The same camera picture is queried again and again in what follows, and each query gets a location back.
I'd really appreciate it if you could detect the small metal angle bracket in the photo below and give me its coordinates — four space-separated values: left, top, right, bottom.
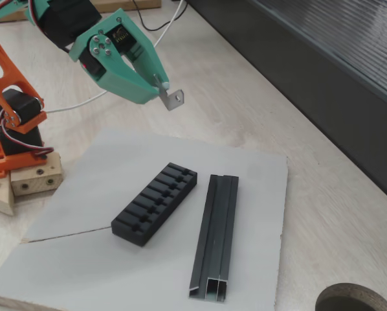
153 73 185 112

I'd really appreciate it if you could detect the black slotted holder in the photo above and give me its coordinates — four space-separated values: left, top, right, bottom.
111 161 198 248

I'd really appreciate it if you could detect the pale wooden base block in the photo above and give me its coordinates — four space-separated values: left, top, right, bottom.
10 150 64 197

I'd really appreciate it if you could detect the grey plywood board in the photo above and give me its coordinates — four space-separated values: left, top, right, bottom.
0 126 289 311

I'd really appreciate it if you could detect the thin black power cable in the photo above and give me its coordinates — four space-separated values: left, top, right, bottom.
131 0 181 32

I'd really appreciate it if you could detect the white USB cable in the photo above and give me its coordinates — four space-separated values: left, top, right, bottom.
45 0 188 113

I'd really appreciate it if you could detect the servo wire bundle at base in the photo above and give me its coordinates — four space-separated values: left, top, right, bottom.
0 108 56 160

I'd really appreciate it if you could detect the dark aluminium profile rail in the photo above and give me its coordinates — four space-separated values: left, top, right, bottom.
188 174 239 304

